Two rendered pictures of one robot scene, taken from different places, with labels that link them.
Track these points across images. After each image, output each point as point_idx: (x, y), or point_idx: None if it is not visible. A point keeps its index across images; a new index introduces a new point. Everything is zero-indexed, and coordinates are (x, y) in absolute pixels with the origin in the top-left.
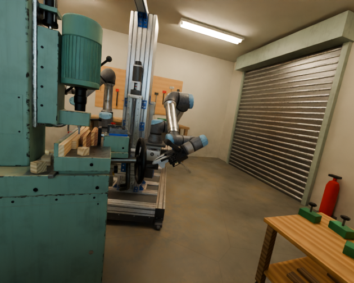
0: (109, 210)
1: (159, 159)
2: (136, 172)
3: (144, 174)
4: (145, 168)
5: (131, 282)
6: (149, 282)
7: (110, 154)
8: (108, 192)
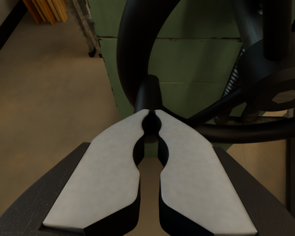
0: None
1: (98, 137)
2: (279, 125)
3: (130, 103)
4: (126, 86)
5: (157, 196)
6: (150, 225)
7: None
8: (103, 39)
